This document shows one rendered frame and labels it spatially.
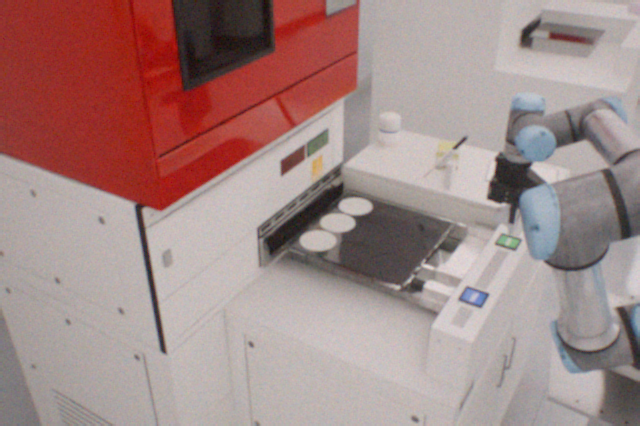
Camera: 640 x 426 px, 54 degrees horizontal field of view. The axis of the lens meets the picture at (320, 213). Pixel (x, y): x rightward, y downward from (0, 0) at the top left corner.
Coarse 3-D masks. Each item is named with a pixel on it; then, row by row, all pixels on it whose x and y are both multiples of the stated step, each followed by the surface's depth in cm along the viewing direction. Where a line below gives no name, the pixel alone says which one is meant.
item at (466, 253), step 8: (464, 240) 175; (472, 240) 175; (480, 240) 175; (464, 248) 172; (472, 248) 172; (480, 248) 172; (456, 256) 169; (464, 256) 169; (472, 256) 169; (448, 264) 166; (456, 264) 166; (464, 264) 166; (424, 296) 154; (424, 304) 154; (432, 304) 153; (440, 304) 152
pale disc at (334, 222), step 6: (324, 216) 182; (330, 216) 182; (336, 216) 182; (342, 216) 182; (348, 216) 182; (324, 222) 180; (330, 222) 180; (336, 222) 180; (342, 222) 180; (348, 222) 180; (354, 222) 180; (324, 228) 177; (330, 228) 177; (336, 228) 177; (342, 228) 177; (348, 228) 177
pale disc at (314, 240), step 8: (312, 232) 175; (320, 232) 175; (328, 232) 175; (304, 240) 172; (312, 240) 172; (320, 240) 172; (328, 240) 172; (312, 248) 168; (320, 248) 168; (328, 248) 168
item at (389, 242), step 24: (360, 216) 182; (384, 216) 183; (408, 216) 182; (336, 240) 172; (360, 240) 172; (384, 240) 172; (408, 240) 172; (432, 240) 172; (360, 264) 162; (384, 264) 162; (408, 264) 162
